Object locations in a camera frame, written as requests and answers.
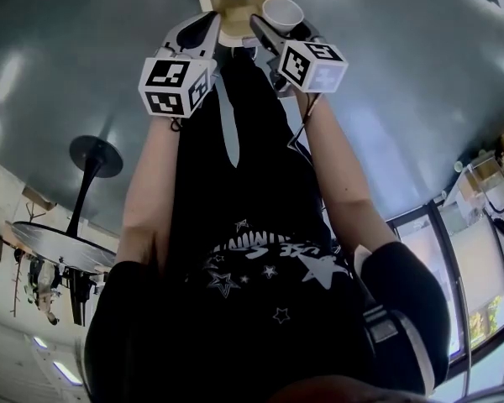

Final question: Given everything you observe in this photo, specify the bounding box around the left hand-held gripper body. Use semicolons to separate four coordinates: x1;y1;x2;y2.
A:
138;44;219;119

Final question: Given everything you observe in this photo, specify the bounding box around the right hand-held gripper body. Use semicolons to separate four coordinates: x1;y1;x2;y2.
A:
266;39;349;100

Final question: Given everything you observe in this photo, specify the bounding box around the white trash bin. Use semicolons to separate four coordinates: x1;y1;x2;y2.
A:
194;0;291;46

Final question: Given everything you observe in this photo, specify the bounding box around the white paper cup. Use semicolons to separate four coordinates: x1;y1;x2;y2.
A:
262;0;305;38

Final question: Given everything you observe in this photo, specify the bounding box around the person's left forearm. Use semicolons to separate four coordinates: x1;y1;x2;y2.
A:
116;115;182;277

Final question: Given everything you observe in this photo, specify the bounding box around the person's right forearm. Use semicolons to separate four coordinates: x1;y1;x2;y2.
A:
303;92;401;264

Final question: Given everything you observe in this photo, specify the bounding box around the black round marble table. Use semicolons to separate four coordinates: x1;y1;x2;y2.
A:
10;134;124;275

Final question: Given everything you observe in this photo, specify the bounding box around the white shelf cabinet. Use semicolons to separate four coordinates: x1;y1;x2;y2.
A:
439;156;504;227

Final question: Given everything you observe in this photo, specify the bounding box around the black star-print T-shirt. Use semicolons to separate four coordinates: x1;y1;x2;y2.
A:
82;215;451;403

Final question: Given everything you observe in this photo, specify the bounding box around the glass window wall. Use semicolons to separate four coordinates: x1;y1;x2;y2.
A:
385;201;504;400

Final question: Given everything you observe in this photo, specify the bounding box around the grey backpack strap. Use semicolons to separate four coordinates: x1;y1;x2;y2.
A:
354;244;437;395

